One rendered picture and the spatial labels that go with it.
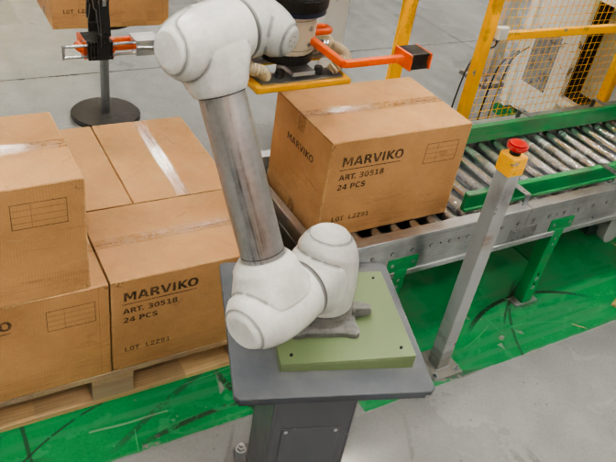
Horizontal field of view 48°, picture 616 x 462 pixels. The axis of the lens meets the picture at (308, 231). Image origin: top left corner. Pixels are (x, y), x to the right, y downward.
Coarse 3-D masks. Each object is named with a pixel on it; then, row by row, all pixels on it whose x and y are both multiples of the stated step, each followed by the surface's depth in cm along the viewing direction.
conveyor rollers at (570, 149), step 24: (480, 144) 327; (504, 144) 336; (528, 144) 335; (552, 144) 344; (576, 144) 343; (600, 144) 351; (480, 168) 315; (528, 168) 315; (552, 168) 324; (576, 168) 324; (456, 192) 291; (552, 192) 304; (432, 216) 270
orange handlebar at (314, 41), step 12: (324, 24) 222; (120, 48) 188; (132, 48) 190; (324, 48) 206; (336, 60) 201; (348, 60) 200; (360, 60) 202; (372, 60) 204; (384, 60) 206; (396, 60) 209
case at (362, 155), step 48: (288, 96) 246; (336, 96) 251; (384, 96) 257; (432, 96) 264; (288, 144) 250; (336, 144) 223; (384, 144) 234; (432, 144) 246; (288, 192) 257; (336, 192) 237; (384, 192) 249; (432, 192) 262
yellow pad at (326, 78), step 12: (276, 72) 210; (324, 72) 220; (252, 84) 207; (264, 84) 207; (276, 84) 209; (288, 84) 210; (300, 84) 212; (312, 84) 214; (324, 84) 216; (336, 84) 219
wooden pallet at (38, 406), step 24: (168, 360) 247; (192, 360) 262; (216, 360) 264; (72, 384) 231; (96, 384) 236; (120, 384) 242; (144, 384) 250; (0, 408) 233; (24, 408) 234; (48, 408) 236; (72, 408) 237; (0, 432) 227
